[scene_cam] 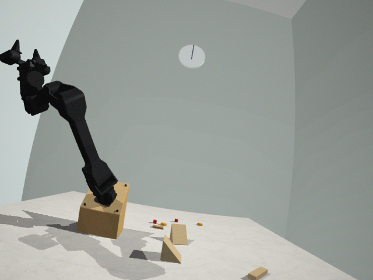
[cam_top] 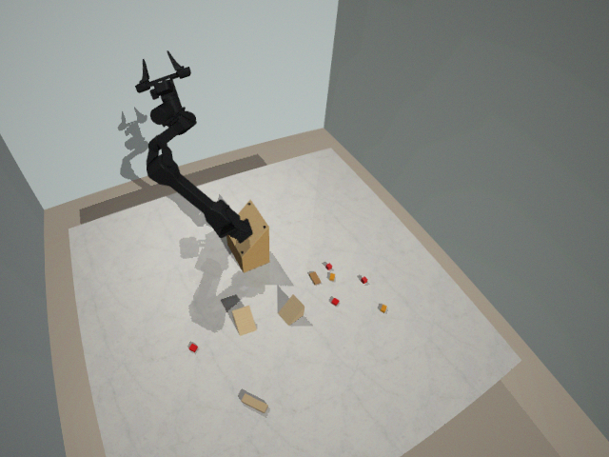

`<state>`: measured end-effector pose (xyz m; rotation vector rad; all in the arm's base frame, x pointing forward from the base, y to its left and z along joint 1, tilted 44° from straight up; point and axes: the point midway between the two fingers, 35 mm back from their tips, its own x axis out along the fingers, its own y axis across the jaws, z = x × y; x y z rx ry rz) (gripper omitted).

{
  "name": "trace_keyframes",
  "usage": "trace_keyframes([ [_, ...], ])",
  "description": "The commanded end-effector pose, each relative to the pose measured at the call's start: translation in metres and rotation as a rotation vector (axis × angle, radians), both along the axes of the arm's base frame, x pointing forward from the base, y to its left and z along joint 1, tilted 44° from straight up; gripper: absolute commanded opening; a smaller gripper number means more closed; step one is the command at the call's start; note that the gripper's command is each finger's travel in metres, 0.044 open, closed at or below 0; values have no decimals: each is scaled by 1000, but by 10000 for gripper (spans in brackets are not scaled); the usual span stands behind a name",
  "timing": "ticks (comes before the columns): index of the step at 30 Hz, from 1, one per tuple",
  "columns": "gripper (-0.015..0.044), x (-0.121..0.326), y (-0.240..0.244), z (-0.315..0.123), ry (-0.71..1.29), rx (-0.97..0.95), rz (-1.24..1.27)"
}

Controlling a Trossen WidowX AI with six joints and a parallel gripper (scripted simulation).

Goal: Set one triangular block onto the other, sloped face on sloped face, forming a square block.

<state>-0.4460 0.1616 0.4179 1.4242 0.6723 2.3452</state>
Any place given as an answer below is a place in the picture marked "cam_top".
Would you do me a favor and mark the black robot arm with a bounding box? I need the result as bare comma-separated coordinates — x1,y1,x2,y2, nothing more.
146,80,252,244

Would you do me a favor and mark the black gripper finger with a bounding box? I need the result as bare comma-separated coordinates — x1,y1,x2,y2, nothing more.
140,59,149,83
167,51,184,71

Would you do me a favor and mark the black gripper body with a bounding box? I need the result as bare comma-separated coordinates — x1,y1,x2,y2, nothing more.
135,67,191,102

